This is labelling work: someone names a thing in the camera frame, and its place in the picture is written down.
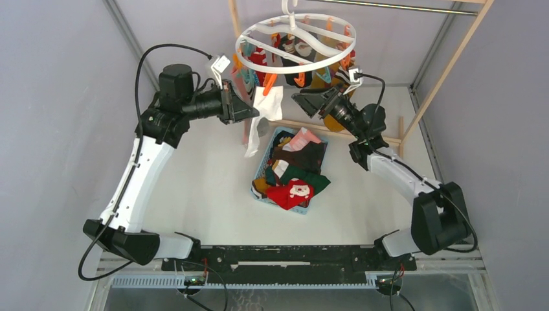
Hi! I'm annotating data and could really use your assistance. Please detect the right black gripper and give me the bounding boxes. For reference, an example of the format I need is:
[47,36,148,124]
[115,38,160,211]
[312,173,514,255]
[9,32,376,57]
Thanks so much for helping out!
[293,80,364,140]

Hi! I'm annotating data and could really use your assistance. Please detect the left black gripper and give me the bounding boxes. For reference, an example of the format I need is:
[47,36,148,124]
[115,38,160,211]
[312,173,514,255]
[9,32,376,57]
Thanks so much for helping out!
[181,79,259,125]

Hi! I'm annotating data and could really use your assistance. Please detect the grey beige striped sock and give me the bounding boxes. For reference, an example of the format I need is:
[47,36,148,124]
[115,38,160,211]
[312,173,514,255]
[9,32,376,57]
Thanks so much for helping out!
[256,118,269,138]

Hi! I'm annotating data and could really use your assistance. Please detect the red santa sock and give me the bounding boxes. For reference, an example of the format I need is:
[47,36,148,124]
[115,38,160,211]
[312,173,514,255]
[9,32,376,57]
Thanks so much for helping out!
[266,178,315,210]

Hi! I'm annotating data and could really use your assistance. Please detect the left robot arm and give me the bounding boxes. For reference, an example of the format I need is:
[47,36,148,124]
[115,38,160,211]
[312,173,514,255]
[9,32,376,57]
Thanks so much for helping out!
[83,64,259,270]

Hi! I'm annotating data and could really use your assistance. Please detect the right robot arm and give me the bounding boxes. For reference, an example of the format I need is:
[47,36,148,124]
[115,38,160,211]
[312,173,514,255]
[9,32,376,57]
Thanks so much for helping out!
[291,86,476,270]

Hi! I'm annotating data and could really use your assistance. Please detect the white round clip hanger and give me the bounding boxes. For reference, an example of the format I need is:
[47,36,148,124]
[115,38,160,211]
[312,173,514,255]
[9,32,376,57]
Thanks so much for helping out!
[235,1,357,75]

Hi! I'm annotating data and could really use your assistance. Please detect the pink patterned hanging sock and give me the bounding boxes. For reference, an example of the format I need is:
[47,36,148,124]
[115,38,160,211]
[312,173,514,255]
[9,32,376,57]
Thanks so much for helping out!
[231,65,256,147]

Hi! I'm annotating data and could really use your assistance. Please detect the dark brown sock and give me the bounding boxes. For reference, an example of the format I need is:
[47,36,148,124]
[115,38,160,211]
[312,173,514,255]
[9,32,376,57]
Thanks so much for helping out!
[271,141,327,174]

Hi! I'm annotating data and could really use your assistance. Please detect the red white hanging sock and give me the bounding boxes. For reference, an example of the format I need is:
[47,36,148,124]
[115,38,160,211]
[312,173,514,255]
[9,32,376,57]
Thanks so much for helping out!
[248,47,267,87]

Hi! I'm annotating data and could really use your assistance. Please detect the black patterned hanging sock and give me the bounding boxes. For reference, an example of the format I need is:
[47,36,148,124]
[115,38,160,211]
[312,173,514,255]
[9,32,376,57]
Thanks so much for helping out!
[278,34,317,88]

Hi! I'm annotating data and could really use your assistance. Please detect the blue plastic laundry basket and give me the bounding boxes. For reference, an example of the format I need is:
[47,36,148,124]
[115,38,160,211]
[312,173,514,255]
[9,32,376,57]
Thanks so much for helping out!
[251,126,328,214]

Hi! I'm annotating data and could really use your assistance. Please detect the dark green sock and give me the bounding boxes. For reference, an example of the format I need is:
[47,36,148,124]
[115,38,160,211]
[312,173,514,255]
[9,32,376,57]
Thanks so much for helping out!
[267,165,331,195]

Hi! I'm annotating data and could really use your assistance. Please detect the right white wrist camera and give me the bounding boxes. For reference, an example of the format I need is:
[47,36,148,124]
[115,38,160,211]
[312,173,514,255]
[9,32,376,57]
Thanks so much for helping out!
[344,67,363,95]

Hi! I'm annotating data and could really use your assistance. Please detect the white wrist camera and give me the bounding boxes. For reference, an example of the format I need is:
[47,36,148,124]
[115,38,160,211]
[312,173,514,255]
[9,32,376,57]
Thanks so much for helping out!
[205,54,231,88]
[344,67,363,95]

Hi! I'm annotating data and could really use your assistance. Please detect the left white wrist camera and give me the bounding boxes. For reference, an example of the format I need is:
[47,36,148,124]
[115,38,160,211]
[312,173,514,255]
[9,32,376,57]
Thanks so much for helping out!
[205,54,231,88]

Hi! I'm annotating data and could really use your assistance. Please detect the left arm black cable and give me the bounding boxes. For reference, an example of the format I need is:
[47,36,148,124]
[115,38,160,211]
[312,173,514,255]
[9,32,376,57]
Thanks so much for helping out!
[78,43,213,282]

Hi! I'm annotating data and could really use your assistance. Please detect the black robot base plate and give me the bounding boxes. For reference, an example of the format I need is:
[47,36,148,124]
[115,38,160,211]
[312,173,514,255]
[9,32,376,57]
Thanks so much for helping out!
[161,245,417,286]

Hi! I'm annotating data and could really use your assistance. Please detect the wooden drying rack frame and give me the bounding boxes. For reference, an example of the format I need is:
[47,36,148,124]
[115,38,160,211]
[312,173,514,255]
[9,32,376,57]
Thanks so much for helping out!
[229,0,496,159]

